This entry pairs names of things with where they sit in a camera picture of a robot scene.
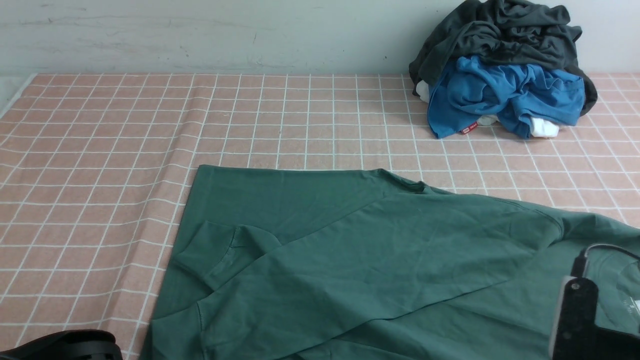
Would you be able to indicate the green long-sleeve shirt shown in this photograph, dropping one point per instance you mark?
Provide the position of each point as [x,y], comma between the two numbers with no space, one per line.
[363,265]

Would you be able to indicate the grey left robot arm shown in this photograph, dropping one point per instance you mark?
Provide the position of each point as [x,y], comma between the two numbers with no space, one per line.
[79,344]

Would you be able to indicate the blue crumpled shirt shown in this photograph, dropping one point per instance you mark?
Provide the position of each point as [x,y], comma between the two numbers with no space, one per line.
[468,89]

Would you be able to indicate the dark grey crumpled garment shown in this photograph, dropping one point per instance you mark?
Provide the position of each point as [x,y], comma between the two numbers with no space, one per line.
[504,32]

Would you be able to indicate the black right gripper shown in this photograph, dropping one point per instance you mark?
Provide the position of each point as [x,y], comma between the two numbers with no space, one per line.
[615,345]

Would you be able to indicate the pink checkered tablecloth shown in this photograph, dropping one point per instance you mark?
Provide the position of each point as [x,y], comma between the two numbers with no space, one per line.
[96,169]

